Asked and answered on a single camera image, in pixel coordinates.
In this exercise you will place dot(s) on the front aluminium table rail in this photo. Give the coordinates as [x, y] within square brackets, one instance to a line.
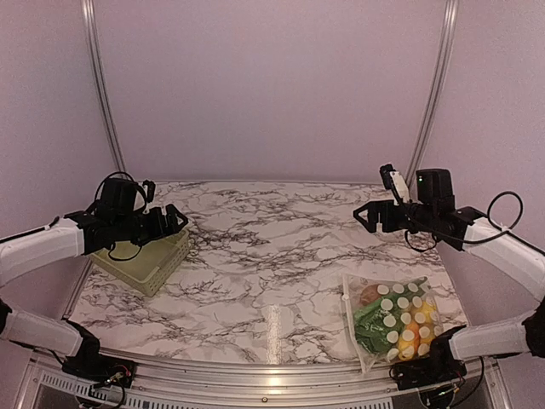
[170, 383]

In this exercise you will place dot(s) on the clear polka dot zip bag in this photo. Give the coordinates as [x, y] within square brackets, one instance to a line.
[402, 294]

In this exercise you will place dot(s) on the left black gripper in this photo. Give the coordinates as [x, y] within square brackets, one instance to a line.
[159, 230]

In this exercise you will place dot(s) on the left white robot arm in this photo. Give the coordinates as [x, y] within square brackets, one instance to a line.
[109, 220]

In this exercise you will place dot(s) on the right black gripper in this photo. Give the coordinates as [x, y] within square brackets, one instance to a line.
[383, 208]

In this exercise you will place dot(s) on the fake brown potato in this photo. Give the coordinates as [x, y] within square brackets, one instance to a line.
[368, 295]

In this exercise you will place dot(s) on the pale green plastic basket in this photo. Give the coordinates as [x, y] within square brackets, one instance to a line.
[149, 270]

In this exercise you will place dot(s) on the fake orange pepper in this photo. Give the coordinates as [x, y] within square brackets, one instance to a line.
[411, 333]

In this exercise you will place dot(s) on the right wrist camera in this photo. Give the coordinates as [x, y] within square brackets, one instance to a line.
[395, 182]

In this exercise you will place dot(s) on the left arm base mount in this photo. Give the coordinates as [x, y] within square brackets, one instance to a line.
[101, 368]

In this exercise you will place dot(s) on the aluminium frame post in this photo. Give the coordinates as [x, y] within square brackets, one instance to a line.
[92, 38]
[446, 41]

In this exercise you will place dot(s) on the right aluminium frame post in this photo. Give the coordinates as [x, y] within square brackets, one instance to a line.
[446, 41]

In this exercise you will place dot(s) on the fake green bok choy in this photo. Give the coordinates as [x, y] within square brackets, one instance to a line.
[371, 325]

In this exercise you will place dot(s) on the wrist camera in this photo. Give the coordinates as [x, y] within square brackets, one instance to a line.
[395, 182]
[149, 188]

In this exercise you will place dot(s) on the fake yellow corn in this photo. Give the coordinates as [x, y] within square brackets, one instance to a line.
[425, 313]

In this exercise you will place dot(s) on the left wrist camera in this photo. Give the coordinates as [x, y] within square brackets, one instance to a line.
[149, 188]

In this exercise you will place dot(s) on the left aluminium frame post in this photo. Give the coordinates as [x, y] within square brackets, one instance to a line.
[92, 38]

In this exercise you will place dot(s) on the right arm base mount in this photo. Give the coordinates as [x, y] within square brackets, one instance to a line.
[422, 373]

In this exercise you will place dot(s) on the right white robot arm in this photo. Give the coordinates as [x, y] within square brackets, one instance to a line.
[475, 234]

